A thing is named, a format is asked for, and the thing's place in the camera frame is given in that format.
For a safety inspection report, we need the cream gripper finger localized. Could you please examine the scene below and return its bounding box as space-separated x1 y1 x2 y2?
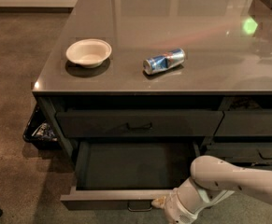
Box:
151 196 166 209

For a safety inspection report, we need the grey counter cabinet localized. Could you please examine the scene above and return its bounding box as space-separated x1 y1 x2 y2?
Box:
32 0 272 185

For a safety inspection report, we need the crushed blue silver can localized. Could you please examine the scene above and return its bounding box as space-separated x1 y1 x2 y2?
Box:
143 49 186 75

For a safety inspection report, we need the black bin with trash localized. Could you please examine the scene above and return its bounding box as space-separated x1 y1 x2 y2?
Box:
22 105 61 150

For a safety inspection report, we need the white paper bowl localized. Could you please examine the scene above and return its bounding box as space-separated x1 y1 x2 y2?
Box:
65 39 112 68

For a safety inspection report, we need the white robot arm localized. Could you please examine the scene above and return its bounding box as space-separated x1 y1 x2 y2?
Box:
151 155 272 224

